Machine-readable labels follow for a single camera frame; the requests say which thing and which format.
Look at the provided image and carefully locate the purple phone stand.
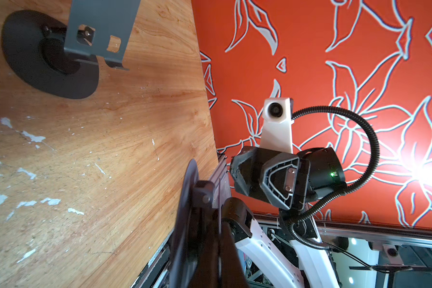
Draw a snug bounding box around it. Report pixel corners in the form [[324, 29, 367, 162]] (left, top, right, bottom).
[[169, 159, 215, 288]]

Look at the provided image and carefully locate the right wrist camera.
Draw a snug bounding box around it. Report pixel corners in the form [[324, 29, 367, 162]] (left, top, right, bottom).
[[260, 97, 294, 154]]

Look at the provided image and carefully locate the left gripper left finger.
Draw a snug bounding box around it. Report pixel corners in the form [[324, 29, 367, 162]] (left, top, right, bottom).
[[188, 217, 220, 288]]

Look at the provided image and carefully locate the dark grey phone stand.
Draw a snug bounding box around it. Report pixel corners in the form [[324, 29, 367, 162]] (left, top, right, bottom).
[[1, 1, 140, 99]]

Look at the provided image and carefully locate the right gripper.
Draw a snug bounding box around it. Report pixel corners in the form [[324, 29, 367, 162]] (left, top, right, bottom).
[[230, 146, 310, 211]]

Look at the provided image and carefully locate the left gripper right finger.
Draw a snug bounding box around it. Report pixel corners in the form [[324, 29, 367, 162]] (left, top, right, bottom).
[[220, 222, 248, 288]]

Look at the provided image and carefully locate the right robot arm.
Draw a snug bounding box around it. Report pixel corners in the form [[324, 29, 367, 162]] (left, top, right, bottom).
[[224, 99, 380, 288]]

